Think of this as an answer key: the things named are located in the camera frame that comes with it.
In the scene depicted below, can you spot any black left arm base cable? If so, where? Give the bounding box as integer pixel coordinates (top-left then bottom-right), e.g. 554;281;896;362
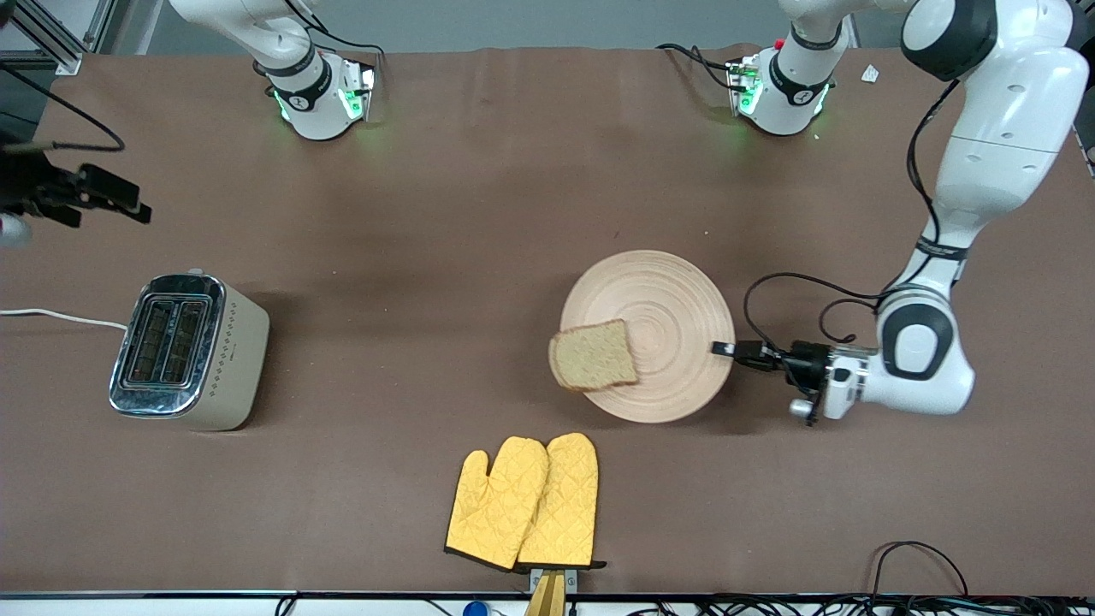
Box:
656;43;738;92

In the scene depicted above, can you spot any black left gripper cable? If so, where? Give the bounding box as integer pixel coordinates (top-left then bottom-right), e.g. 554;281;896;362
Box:
743;79;961;345

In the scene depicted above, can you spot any aluminium frame profile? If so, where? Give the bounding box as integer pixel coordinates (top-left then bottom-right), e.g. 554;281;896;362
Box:
0;0;116;76

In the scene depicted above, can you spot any black looped cable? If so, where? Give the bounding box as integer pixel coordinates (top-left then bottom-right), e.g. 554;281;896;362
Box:
871;541;970;600

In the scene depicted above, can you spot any black right arm base cable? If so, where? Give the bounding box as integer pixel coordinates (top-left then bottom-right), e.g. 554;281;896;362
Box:
281;0;386;68

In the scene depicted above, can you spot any beige chrome two-slot toaster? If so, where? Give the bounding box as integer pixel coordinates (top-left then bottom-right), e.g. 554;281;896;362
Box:
109;269;271;432

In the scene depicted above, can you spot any brown bread slice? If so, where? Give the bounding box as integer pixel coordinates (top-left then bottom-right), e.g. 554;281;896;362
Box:
548;319;641;394

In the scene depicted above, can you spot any wooden stick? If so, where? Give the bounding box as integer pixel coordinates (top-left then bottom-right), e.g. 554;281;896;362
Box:
524;572;567;616

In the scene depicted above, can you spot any yellow quilted oven mitt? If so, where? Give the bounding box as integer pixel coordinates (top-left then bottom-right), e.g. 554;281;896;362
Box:
517;432;607;571
445;436;550;572

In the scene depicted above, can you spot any round wooden plate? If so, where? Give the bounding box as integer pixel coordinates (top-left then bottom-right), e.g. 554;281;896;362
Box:
560;249;736;424

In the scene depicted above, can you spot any white toaster power cord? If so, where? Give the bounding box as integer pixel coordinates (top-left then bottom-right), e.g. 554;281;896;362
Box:
0;308;129;331

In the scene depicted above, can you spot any brown table cover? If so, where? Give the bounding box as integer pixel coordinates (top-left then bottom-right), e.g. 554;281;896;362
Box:
0;44;1095;597

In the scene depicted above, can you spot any black cable bundle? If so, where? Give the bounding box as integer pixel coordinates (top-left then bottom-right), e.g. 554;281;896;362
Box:
629;595;1095;616

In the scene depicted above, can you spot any black arm base cable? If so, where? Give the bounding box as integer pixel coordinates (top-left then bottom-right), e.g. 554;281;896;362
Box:
656;43;738;92
281;0;386;68

